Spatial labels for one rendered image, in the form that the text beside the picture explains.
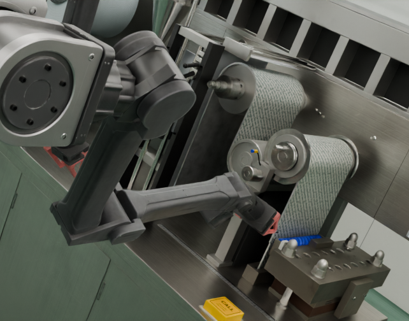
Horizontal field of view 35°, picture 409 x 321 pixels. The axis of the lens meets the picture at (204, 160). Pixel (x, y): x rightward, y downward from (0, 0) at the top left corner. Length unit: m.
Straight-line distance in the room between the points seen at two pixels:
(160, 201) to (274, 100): 0.74
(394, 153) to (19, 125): 1.40
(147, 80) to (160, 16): 1.38
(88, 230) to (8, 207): 1.09
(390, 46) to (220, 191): 0.82
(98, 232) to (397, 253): 3.53
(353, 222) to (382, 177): 2.70
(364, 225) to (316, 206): 2.76
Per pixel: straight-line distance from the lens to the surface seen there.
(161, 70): 0.79
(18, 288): 2.13
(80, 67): 0.69
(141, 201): 1.18
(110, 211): 1.12
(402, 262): 4.48
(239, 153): 1.80
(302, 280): 1.65
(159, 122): 0.82
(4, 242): 2.19
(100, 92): 0.72
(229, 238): 1.76
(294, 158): 1.66
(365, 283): 1.81
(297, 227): 1.81
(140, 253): 1.67
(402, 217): 1.91
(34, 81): 0.66
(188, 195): 1.27
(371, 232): 4.56
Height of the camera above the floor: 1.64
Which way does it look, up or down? 16 degrees down
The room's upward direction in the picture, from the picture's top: 23 degrees clockwise
